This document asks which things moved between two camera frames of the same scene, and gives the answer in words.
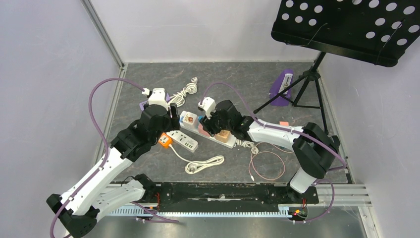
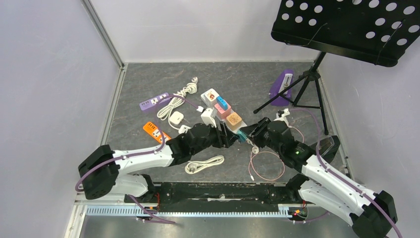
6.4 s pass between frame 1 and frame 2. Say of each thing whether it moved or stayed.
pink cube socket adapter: moved
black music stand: stayed
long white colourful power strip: moved
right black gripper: moved
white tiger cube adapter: moved
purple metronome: stayed
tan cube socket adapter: moved
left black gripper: moved
